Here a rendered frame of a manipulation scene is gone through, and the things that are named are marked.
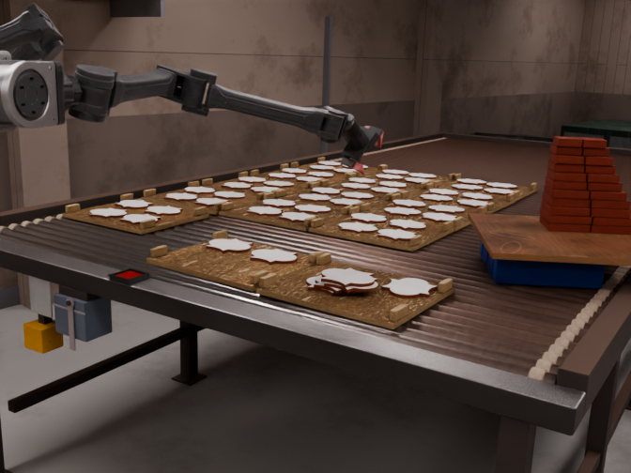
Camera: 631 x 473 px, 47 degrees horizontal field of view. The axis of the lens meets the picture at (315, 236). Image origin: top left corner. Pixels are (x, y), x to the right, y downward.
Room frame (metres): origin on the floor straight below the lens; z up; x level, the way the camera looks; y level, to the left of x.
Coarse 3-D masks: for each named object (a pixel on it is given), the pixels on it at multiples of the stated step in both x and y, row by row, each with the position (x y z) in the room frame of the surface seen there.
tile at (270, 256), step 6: (252, 252) 2.10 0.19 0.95; (258, 252) 2.10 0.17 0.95; (264, 252) 2.11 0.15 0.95; (270, 252) 2.11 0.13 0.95; (276, 252) 2.11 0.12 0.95; (282, 252) 2.11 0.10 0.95; (288, 252) 2.12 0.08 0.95; (294, 252) 2.12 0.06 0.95; (252, 258) 2.06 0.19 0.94; (258, 258) 2.05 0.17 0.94; (264, 258) 2.05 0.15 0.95; (270, 258) 2.05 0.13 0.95; (276, 258) 2.05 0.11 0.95; (282, 258) 2.05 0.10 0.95; (288, 258) 2.05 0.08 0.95; (294, 258) 2.06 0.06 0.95; (270, 264) 2.02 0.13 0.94
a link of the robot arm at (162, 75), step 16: (80, 80) 1.49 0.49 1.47; (96, 80) 1.48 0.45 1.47; (112, 80) 1.52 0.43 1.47; (128, 80) 1.64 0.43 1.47; (144, 80) 1.70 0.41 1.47; (160, 80) 1.77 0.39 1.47; (176, 80) 1.86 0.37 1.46; (192, 80) 1.85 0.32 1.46; (112, 96) 1.57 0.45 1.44; (128, 96) 1.62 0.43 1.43; (144, 96) 1.71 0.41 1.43; (160, 96) 1.87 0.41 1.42; (176, 96) 1.89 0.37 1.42; (192, 96) 1.85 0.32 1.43; (80, 112) 1.49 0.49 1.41
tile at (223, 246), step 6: (210, 240) 2.23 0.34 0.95; (216, 240) 2.23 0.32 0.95; (222, 240) 2.23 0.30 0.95; (228, 240) 2.24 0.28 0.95; (234, 240) 2.24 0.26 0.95; (210, 246) 2.17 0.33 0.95; (216, 246) 2.16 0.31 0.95; (222, 246) 2.17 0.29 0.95; (228, 246) 2.17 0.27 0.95; (234, 246) 2.17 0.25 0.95; (240, 246) 2.17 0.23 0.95; (246, 246) 2.18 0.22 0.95
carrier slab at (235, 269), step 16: (240, 240) 2.28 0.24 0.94; (160, 256) 2.06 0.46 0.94; (176, 256) 2.07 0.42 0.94; (192, 256) 2.08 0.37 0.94; (208, 256) 2.08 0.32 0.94; (224, 256) 2.09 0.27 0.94; (240, 256) 2.09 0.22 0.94; (304, 256) 2.12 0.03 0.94; (192, 272) 1.94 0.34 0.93; (208, 272) 1.92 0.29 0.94; (224, 272) 1.93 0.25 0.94; (240, 272) 1.93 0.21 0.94; (272, 272) 1.94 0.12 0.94; (288, 272) 1.95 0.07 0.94; (240, 288) 1.84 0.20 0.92
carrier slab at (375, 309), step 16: (304, 272) 1.95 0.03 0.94; (320, 272) 1.96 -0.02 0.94; (368, 272) 1.97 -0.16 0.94; (384, 272) 1.98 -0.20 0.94; (256, 288) 1.80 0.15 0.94; (272, 288) 1.80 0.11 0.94; (288, 288) 1.80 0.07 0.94; (304, 288) 1.81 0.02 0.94; (304, 304) 1.71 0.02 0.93; (320, 304) 1.69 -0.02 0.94; (336, 304) 1.69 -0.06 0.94; (352, 304) 1.70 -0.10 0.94; (368, 304) 1.70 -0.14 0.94; (384, 304) 1.70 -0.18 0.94; (416, 304) 1.71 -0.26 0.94; (432, 304) 1.75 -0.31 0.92; (368, 320) 1.61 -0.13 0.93; (384, 320) 1.59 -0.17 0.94; (400, 320) 1.60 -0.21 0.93
